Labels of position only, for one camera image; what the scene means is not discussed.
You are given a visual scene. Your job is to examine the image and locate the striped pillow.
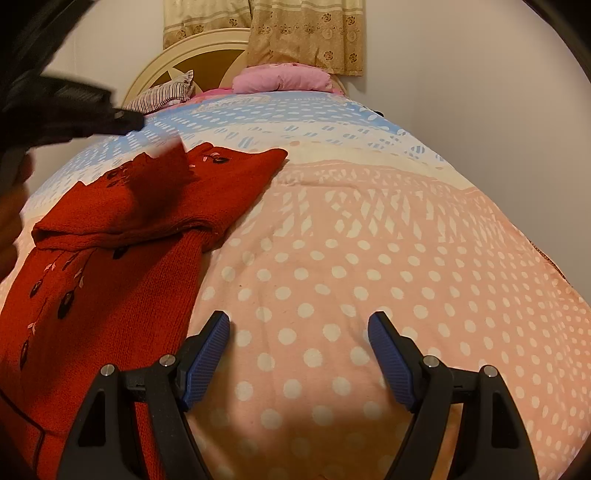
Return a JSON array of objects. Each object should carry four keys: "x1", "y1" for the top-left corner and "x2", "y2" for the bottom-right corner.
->
[{"x1": 124, "y1": 70, "x2": 195, "y2": 114}]

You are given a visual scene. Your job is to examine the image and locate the beige floral curtain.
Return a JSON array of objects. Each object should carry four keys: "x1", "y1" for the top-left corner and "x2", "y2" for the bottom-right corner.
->
[
  {"x1": 247, "y1": 0, "x2": 365, "y2": 77},
  {"x1": 163, "y1": 0, "x2": 252, "y2": 49}
]

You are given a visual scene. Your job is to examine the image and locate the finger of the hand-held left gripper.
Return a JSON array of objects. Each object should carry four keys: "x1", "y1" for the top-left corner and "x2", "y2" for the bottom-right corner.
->
[{"x1": 69, "y1": 107, "x2": 145, "y2": 139}]

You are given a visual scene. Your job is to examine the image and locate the red knitted sweater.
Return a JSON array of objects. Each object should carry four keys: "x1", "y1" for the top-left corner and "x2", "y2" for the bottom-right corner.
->
[{"x1": 0, "y1": 142, "x2": 289, "y2": 480}]

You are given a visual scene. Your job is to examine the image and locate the cream wooden headboard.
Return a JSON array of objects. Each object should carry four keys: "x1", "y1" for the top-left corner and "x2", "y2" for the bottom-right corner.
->
[{"x1": 122, "y1": 28, "x2": 347, "y2": 109}]

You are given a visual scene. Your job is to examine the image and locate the polka dot bed quilt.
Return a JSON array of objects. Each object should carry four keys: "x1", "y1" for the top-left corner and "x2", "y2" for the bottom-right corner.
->
[{"x1": 0, "y1": 90, "x2": 591, "y2": 480}]

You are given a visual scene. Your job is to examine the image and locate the person's left hand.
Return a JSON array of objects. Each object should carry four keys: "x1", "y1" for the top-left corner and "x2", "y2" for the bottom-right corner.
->
[{"x1": 0, "y1": 154, "x2": 34, "y2": 289}]

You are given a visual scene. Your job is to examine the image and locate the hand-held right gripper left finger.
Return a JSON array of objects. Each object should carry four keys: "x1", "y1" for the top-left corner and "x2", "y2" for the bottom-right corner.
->
[{"x1": 58, "y1": 311, "x2": 230, "y2": 480}]

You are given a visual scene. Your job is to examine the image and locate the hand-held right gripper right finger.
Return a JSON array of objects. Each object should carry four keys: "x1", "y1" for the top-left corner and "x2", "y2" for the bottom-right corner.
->
[{"x1": 368, "y1": 311, "x2": 541, "y2": 480}]

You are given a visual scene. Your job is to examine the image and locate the pink pillow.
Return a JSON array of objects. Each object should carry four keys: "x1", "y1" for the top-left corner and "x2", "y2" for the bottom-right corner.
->
[{"x1": 232, "y1": 64, "x2": 345, "y2": 95}]

